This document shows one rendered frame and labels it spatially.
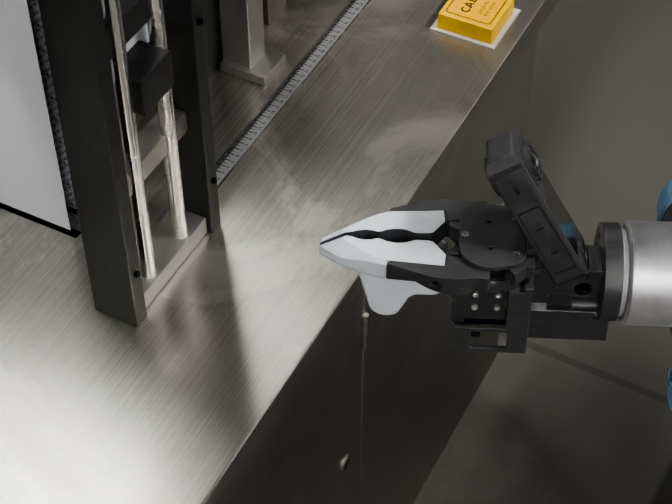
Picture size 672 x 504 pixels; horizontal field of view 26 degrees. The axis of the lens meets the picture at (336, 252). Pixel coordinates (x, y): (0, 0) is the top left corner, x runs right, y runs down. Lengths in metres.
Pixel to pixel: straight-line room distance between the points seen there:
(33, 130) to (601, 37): 1.96
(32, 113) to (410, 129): 0.43
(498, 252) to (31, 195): 0.65
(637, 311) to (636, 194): 1.85
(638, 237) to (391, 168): 0.58
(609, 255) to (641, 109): 2.04
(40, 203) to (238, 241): 0.21
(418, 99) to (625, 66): 1.54
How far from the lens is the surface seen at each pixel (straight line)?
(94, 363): 1.41
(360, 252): 1.02
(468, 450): 2.44
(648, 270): 1.03
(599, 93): 3.08
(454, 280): 1.00
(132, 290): 1.39
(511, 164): 0.98
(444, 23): 1.75
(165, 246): 1.47
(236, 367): 1.39
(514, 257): 1.01
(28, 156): 1.48
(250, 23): 1.64
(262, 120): 1.63
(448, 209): 1.06
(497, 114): 1.88
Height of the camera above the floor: 1.99
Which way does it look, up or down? 47 degrees down
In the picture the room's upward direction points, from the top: straight up
